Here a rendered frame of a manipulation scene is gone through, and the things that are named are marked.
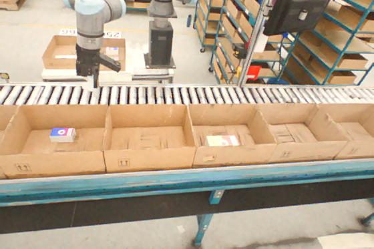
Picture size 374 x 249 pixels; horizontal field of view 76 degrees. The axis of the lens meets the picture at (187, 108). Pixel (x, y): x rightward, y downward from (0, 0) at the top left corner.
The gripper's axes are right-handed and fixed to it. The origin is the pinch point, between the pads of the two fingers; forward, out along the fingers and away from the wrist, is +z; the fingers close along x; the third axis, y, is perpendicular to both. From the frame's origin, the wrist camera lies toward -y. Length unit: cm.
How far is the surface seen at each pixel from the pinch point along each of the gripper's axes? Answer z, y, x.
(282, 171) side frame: 22, -87, 30
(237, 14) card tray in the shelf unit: -3, -132, -152
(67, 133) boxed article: 29.0, 13.8, -4.3
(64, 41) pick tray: 37, 34, -128
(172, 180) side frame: 28, -33, 27
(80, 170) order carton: 30.3, 6.0, 17.5
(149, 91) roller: 39, -34, -59
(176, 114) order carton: 18.4, -39.8, -7.4
